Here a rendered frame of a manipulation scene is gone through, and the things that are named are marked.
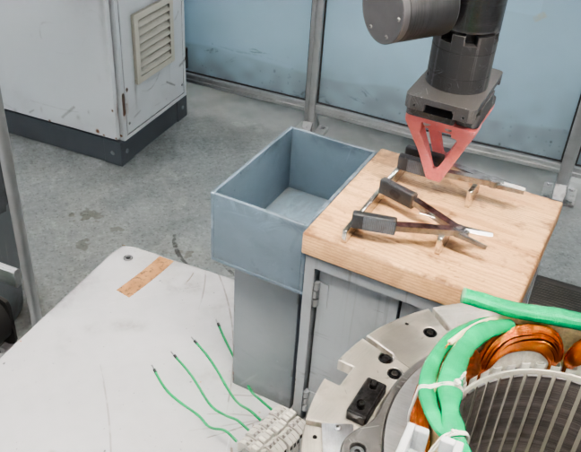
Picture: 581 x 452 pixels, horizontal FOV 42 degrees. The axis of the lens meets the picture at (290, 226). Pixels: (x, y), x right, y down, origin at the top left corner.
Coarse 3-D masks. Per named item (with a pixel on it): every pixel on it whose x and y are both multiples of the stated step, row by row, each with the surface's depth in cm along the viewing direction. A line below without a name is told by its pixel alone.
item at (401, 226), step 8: (400, 224) 67; (408, 224) 67; (416, 224) 67; (424, 224) 67; (432, 224) 67; (416, 232) 67; (424, 232) 67; (432, 232) 67; (440, 232) 67; (448, 232) 67
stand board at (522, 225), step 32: (384, 160) 81; (352, 192) 76; (416, 192) 76; (448, 192) 77; (480, 192) 77; (512, 192) 77; (320, 224) 71; (480, 224) 72; (512, 224) 72; (544, 224) 73; (320, 256) 70; (352, 256) 68; (384, 256) 67; (416, 256) 67; (448, 256) 68; (480, 256) 68; (512, 256) 68; (416, 288) 66; (448, 288) 65; (480, 288) 64; (512, 288) 65
